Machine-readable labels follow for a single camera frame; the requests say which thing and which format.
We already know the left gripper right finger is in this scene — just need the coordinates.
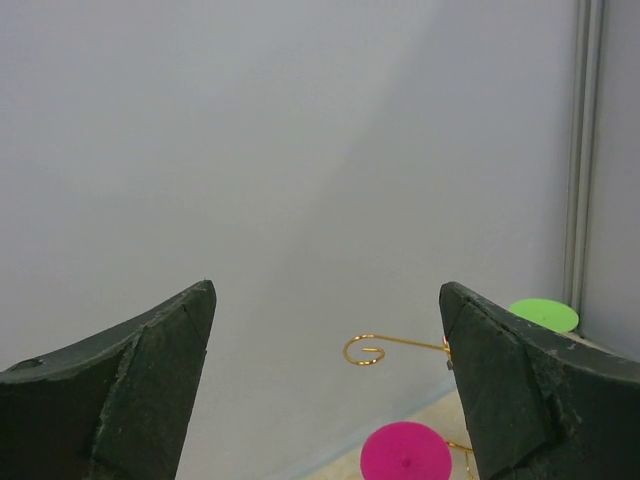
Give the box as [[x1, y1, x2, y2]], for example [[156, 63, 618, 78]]
[[439, 282, 639, 480]]

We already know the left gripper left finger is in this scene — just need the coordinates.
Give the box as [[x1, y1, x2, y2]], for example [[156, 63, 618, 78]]
[[1, 280, 215, 479]]

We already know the green wine glass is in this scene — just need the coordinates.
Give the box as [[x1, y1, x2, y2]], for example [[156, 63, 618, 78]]
[[509, 298, 579, 333]]

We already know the gold wine glass rack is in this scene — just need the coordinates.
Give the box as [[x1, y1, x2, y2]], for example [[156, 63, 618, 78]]
[[342, 333, 476, 480]]

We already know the pink wine glass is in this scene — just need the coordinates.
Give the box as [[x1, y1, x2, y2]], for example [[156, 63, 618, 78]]
[[360, 421, 452, 480]]

